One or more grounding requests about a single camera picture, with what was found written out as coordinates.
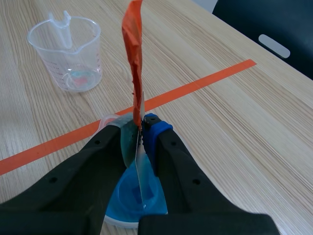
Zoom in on grey metal plate orange handle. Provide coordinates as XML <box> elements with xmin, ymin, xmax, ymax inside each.
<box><xmin>121</xmin><ymin>0</ymin><xmax>147</xmax><ymax>210</ymax></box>

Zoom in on clear beaker with blue liquid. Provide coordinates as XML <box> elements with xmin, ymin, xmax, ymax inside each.
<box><xmin>98</xmin><ymin>113</ymin><xmax>169</xmax><ymax>229</ymax></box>

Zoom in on empty clear plastic beaker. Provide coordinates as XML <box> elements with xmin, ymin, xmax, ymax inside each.
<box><xmin>26</xmin><ymin>10</ymin><xmax>103</xmax><ymax>93</ymax></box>

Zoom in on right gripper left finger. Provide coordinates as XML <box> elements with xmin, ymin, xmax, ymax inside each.
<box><xmin>0</xmin><ymin>116</ymin><xmax>139</xmax><ymax>235</ymax></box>

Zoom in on dark blue chair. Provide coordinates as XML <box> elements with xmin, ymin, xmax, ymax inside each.
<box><xmin>211</xmin><ymin>0</ymin><xmax>313</xmax><ymax>81</ymax></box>

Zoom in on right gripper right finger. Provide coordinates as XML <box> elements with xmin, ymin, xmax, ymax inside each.
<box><xmin>138</xmin><ymin>113</ymin><xmax>281</xmax><ymax>235</ymax></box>

